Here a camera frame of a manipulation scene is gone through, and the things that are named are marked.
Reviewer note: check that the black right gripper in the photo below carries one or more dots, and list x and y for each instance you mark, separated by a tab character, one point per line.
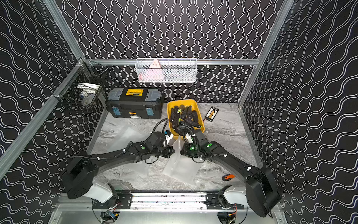
184	152

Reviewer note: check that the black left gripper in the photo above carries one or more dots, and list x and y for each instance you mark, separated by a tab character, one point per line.
169	151

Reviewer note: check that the clear zip-top bag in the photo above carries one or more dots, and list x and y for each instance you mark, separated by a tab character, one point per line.
180	167

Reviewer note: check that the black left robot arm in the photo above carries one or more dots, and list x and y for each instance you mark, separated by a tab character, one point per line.
79	178

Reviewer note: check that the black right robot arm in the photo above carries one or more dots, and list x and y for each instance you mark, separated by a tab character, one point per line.
261	190

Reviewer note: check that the stack of clear zip-top bags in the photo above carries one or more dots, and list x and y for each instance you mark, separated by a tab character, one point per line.
120	141

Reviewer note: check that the pile of toy eggplants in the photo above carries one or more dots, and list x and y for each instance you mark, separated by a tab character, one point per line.
184	116

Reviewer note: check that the small black picture card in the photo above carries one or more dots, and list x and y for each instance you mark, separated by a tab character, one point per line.
211	114

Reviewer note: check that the yellow plastic bin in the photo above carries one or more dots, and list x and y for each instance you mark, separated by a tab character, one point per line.
185	102

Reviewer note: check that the black toolbox with blue latches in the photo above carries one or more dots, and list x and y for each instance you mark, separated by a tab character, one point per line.
137	103

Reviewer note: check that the pink triangular card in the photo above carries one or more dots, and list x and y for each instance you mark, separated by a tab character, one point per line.
154	72

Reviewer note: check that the orange handled screwdriver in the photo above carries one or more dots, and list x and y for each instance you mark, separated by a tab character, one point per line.
228	177

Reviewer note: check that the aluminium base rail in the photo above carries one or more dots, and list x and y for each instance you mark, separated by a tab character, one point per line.
165	201

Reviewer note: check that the white wire basket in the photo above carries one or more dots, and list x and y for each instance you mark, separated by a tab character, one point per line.
175	70

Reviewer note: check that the black wire basket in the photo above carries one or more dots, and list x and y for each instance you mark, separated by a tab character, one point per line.
85	89

